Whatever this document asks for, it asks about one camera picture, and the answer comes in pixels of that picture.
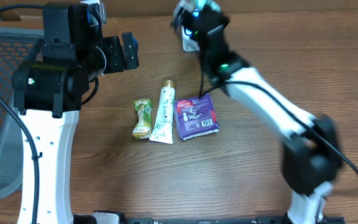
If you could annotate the white barcode scanner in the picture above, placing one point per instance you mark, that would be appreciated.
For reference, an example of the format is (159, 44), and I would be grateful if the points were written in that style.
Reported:
(189, 45)

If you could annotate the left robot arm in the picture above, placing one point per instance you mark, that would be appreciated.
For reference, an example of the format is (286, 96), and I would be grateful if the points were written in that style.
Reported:
(48, 95)

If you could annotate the white tube gold cap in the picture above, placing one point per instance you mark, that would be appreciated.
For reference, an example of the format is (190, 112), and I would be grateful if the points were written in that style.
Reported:
(163, 128)

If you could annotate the grey plastic shopping basket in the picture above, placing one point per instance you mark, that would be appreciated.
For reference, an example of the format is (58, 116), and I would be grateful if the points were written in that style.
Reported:
(15, 45)

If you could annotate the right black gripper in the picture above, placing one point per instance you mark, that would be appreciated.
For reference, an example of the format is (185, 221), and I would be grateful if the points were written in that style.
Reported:
(225, 21)

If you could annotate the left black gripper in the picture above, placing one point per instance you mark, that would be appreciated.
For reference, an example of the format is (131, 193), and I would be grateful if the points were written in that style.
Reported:
(119, 64)

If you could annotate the green yellow snack pouch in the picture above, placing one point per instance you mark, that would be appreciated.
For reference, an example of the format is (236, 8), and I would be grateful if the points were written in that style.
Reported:
(143, 127)

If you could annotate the purple pad package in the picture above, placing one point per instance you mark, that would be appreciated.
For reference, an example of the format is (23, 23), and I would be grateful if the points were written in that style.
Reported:
(195, 117)

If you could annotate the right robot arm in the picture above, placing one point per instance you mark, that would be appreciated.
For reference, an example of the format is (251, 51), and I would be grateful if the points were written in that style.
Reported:
(311, 157)

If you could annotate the mint green snack packet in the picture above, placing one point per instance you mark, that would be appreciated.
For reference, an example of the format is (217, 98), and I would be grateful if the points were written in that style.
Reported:
(200, 4)

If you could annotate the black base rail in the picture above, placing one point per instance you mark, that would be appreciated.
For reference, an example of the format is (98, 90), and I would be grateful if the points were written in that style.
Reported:
(204, 219)

